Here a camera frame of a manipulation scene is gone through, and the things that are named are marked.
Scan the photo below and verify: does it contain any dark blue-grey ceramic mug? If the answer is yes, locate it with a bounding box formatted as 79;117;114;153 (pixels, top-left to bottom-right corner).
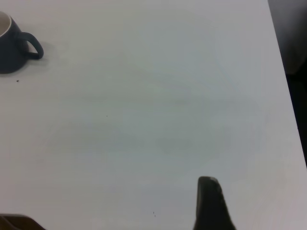
0;11;45;74

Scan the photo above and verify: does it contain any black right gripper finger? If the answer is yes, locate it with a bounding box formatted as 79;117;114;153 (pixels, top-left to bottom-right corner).
193;176;237;230

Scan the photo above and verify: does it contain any dark base panel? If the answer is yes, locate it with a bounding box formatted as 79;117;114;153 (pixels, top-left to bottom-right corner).
0;214;50;230

